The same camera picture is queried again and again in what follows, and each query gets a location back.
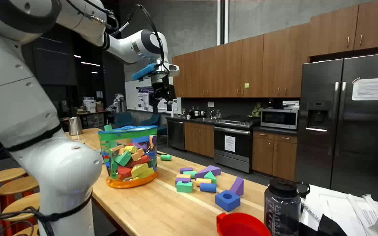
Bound white vertical pipe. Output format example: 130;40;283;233
216;0;231;47

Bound brown upper cabinets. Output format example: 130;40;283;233
170;0;378;100

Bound red plastic bowl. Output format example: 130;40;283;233
215;212;271;236

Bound blue square block with hole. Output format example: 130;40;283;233
214;189;241;214

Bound dark water bottle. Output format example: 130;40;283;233
263;178;312;236

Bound purple long triangle block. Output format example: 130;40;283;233
195;165;221;179

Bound white paper stack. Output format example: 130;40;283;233
299;184;378;236

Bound green potted plant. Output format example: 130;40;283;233
249;103;263;119

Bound clear bag of foam blocks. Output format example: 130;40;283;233
97;125;160;191

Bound green triangle block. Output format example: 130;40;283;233
203;171;218;185

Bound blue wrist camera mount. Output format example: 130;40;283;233
130;62;160;83

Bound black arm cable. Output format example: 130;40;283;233
135;3;172;75

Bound teal chair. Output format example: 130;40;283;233
111;112;168;137

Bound steel oven range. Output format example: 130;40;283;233
212;117;260;175

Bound blue cylinder block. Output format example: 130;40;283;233
198;183;218;195

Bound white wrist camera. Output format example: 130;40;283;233
161;64;181;77

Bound silver microwave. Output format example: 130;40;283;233
258;108;300;132

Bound black steel refrigerator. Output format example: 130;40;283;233
294;52;378;206

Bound dark dishwasher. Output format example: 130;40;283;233
166;119;186;151

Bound brown lower cabinet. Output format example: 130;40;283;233
250;130;299;183
183;121;215;159

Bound white label on oven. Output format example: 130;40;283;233
223;134;237;154

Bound white item atop microwave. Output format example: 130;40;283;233
281;100;300;111

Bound green arch block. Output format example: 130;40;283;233
174;180;194;195

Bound wooden stool with red legs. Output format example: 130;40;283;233
0;176;39;212
1;192;42;227
0;167;27;236
13;225;39;236

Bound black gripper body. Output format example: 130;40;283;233
149;81;177;104

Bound white paper on refrigerator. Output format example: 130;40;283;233
350;77;378;103

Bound metal cup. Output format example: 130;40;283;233
68;116;84;137

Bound purple wedge block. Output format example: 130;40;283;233
228;176;245;199

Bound white background machine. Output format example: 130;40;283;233
107;92;127;116

